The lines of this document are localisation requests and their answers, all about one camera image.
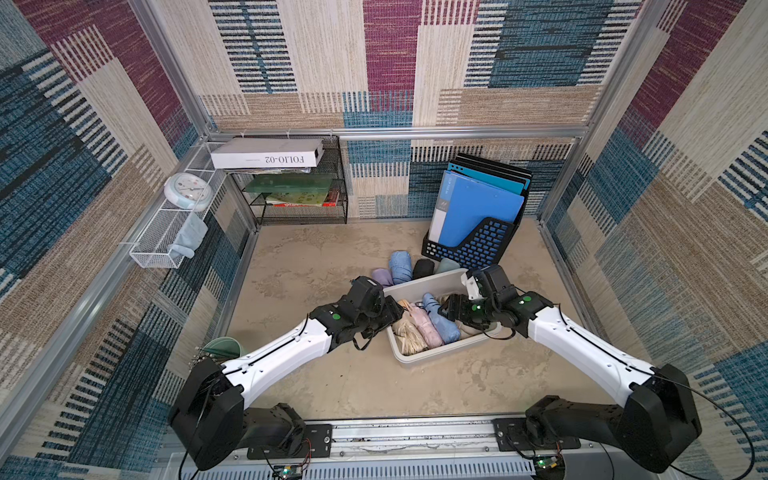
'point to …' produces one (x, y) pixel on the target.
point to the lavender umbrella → (383, 276)
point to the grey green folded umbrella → (447, 264)
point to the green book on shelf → (271, 183)
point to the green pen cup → (222, 349)
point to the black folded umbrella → (423, 267)
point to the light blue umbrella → (447, 329)
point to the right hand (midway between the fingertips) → (445, 310)
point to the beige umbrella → (409, 336)
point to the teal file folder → (509, 182)
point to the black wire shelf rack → (299, 196)
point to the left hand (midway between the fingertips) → (399, 313)
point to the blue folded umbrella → (401, 266)
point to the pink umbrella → (425, 326)
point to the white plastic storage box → (395, 296)
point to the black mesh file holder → (484, 245)
